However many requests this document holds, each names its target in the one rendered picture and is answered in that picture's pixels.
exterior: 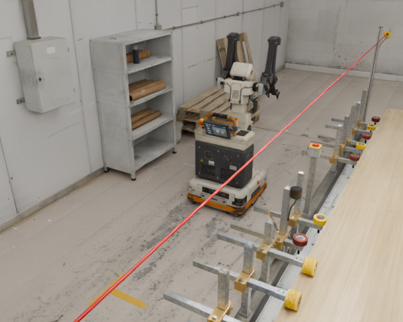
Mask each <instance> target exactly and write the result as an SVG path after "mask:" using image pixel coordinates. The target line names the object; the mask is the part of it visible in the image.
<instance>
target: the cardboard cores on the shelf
mask: <svg viewBox="0 0 403 322"><path fill-rule="evenodd" d="M150 55H151V53H150V51H149V50H142V49H141V50H139V59H143V58H147V57H150ZM126 60H127V63H130V62H132V61H134V60H133V52H130V53H127V54H126ZM165 88H166V84H165V83H164V82H163V81H162V80H157V81H155V82H154V80H152V79H150V80H147V79H143V80H139V81H137V82H133V83H131V84H129V100H130V102H131V101H134V100H137V99H139V98H142V97H144V96H147V95H150V94H152V93H155V92H157V91H160V90H162V89H165ZM160 115H161V111H159V110H158V111H155V112H153V113H152V110H151V108H147V109H144V110H142V111H139V112H137V113H135V114H132V115H130V116H131V125H132V130H134V129H136V128H138V127H140V126H142V125H144V124H145V123H148V122H149V121H151V120H153V119H155V118H157V117H159V116H160Z"/></svg>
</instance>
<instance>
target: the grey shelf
mask: <svg viewBox="0 0 403 322"><path fill-rule="evenodd" d="M111 37H113V38H116V40H111V39H109V38H111ZM145 41H146V44H145ZM133 45H138V49H139V50H141V49H142V50H149V51H150V53H151V55H150V57H146V58H143V59H140V60H139V64H134V62H133V61H132V62H130V63H127V60H126V54H127V53H130V52H133V51H132V50H133V47H132V46H133ZM90 47H91V57H92V63H93V74H94V80H95V91H96V97H97V108H98V114H99V125H100V135H101V141H102V152H103V158H104V169H105V171H104V172H105V173H108V172H109V170H107V167H109V168H112V169H116V170H119V171H123V172H125V173H129V174H130V173H131V180H132V181H135V180H136V173H135V171H137V170H138V169H139V168H141V167H142V166H143V165H145V164H147V163H149V162H151V161H152V160H154V159H155V158H157V157H159V156H160V155H162V154H163V153H165V152H167V151H168V150H170V149H172V148H174V151H173V153H174V154H176V153H177V152H176V133H175V90H174V68H173V32H172V31H161V30H154V29H138V30H134V31H127V32H124V33H118V34H112V35H108V36H102V37H98V38H92V39H90ZM170 49H171V57H170ZM93 50H94V51H93ZM94 56H95V57H94ZM121 59H122V61H121ZM96 73H97V74H96ZM147 74H148V77H147ZM143 79H147V80H150V79H152V80H154V82H155V81H158V80H162V81H163V82H164V83H165V84H166V88H165V89H162V90H160V91H157V92H155V93H152V94H150V95H147V96H144V97H142V98H139V99H137V100H134V101H131V102H130V100H129V84H131V83H133V82H137V81H140V80H143ZM123 90H124V92H123ZM171 90H172V95H171ZM124 97H125V99H124ZM148 107H149V108H151V110H152V113H153V112H155V111H158V110H159V111H161V115H160V116H159V117H157V118H155V119H153V120H151V121H149V122H148V123H145V124H144V125H142V126H140V127H138V128H136V129H134V130H132V125H131V116H130V115H132V114H135V113H137V112H139V111H142V110H144V109H147V108H148ZM172 108H173V115H172ZM101 118H102V119H101ZM126 120H127V122H126ZM102 130H103V131H102ZM150 131H151V132H150ZM104 147H105V148H104ZM105 153H106V154H105Z"/></svg>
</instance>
